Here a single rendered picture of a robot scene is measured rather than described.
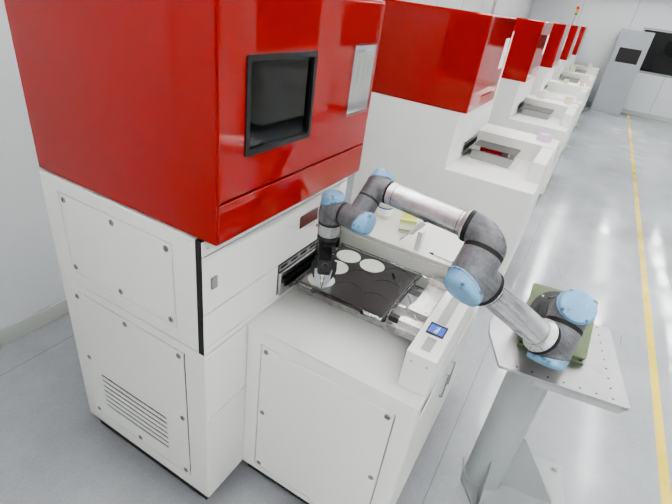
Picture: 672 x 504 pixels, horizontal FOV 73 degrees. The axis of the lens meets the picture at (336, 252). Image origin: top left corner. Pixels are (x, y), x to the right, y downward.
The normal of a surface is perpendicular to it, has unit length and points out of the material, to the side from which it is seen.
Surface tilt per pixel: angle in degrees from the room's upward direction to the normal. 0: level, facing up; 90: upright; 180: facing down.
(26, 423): 0
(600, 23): 90
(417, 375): 90
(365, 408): 90
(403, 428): 90
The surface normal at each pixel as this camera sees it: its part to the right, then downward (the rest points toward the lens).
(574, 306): -0.09, -0.41
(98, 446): 0.13, -0.86
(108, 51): -0.49, 0.38
